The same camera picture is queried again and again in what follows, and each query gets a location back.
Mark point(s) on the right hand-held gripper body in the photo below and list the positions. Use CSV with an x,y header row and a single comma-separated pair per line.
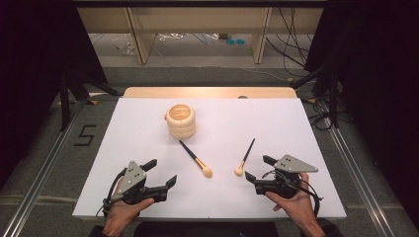
x,y
291,164

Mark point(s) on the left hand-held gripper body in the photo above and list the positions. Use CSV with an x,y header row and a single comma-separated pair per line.
x,y
131,176

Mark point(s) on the small black makeup brush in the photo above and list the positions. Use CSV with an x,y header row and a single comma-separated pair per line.
x,y
238,171

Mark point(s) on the large black makeup brush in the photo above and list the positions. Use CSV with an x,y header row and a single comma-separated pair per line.
x,y
207,171

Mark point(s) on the cream ribbed brush holder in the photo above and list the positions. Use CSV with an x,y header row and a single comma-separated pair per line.
x,y
181,126

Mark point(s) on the person's left hand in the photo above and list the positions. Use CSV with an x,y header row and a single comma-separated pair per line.
x,y
120,215

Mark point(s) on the person's right hand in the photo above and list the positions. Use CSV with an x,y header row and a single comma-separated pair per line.
x,y
299,207

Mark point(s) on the white foam board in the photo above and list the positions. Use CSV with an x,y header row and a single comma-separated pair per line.
x,y
230,197

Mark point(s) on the dark table grommet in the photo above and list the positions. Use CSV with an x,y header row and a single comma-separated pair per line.
x,y
242,97

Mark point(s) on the black metal stand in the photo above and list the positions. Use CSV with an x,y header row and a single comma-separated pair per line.
x,y
334,105
65,108

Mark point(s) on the wooden table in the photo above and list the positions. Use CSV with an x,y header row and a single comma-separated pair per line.
x,y
197,92

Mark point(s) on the wooden shelf unit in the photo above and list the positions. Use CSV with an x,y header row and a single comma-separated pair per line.
x,y
141,49

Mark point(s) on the clear plastic bag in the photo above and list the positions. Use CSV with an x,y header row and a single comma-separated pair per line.
x,y
125,47

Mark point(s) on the black curtain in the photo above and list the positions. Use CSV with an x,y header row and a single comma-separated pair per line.
x,y
29,65
378,82

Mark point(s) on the blue disc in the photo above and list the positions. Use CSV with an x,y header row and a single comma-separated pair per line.
x,y
240,41
230,41

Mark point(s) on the aluminium floor rail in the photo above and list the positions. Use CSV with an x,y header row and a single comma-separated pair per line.
x,y
362,184
36,189

